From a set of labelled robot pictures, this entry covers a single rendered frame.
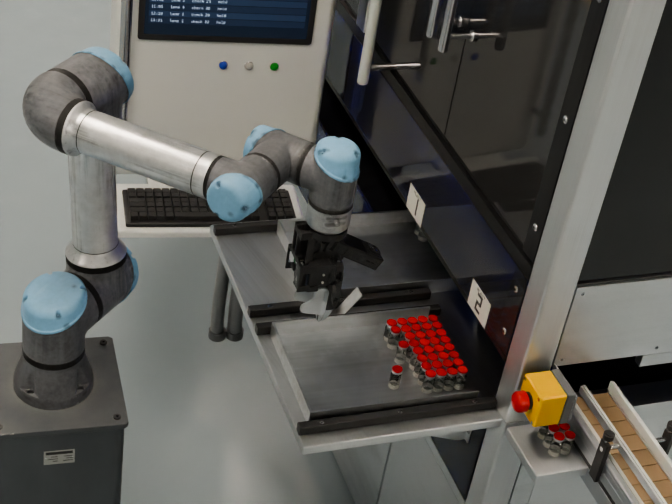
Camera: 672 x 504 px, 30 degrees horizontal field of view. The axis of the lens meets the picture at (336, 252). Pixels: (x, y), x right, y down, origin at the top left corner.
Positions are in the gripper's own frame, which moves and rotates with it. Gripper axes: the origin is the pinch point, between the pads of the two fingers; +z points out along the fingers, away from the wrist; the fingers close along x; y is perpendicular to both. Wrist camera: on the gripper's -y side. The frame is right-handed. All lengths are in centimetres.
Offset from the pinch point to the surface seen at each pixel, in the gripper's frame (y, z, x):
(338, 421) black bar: -3.1, 19.5, 7.7
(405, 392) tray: -19.5, 21.3, 0.8
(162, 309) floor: -7, 110, -136
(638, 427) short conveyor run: -55, 14, 25
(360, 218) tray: -29, 19, -54
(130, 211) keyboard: 19, 27, -73
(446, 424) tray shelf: -24.2, 21.6, 10.3
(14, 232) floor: 33, 110, -182
